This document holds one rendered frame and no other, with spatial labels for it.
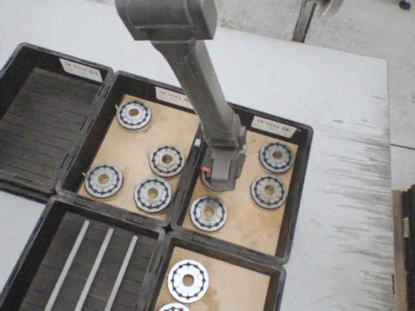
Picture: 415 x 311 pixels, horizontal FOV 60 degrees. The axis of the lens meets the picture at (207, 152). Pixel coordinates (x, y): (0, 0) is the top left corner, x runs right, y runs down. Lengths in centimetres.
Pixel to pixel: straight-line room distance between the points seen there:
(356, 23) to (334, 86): 139
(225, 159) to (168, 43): 37
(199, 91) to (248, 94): 79
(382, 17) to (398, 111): 78
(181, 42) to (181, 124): 66
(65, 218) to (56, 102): 37
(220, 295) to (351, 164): 65
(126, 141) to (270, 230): 49
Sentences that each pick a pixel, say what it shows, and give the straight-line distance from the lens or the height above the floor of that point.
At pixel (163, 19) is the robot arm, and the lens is 44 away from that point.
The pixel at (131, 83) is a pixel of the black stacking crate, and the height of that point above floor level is 90.
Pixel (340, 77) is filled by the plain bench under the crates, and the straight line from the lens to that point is 151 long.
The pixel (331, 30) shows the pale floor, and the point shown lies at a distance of 271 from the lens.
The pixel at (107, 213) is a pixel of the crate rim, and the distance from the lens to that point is 92.
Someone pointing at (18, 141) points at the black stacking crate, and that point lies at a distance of 118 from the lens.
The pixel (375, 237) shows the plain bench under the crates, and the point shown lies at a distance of 128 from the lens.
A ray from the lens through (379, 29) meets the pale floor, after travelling 287.
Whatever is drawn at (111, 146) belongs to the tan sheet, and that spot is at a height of 83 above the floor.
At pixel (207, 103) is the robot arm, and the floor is 129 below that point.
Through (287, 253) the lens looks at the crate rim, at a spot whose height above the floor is 93.
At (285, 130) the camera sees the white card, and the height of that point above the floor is 89.
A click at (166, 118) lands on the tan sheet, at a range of 112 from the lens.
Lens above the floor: 180
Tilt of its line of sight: 65 degrees down
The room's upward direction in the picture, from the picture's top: 10 degrees clockwise
